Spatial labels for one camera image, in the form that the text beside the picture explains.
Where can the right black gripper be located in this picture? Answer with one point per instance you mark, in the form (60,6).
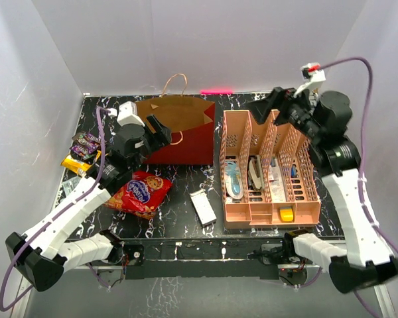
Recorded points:
(262,109)

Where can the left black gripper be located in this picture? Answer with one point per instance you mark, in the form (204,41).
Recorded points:
(161,132)

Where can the red brown paper bag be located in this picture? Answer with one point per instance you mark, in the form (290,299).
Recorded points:
(191,120)

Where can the red cookie snack bag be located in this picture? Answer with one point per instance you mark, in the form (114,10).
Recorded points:
(141,196)

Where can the yellow candy bar wrapper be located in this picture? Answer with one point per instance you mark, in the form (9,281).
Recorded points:
(80,168)

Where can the dark silver snack wrapper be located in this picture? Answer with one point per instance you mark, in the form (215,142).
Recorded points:
(70,184)

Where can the purple candy bar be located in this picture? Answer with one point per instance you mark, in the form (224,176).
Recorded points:
(92,138)

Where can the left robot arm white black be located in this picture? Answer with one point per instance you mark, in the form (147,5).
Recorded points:
(42,254)

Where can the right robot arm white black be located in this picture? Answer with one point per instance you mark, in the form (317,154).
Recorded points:
(367,260)

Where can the beige stapler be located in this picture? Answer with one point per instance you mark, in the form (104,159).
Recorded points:
(254,174)

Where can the blue item in organizer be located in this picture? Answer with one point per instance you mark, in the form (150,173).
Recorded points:
(294,172)

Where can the pink plastic desk organizer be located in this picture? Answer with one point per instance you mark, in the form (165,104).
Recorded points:
(266,174)

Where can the white rectangular box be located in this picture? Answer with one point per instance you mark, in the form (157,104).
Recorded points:
(203,208)

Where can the white packet in organizer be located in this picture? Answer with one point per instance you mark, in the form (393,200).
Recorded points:
(276,182)

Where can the yellow tape measure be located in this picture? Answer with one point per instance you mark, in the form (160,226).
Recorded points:
(286,214)

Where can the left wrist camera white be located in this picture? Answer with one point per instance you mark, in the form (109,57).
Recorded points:
(126,114)

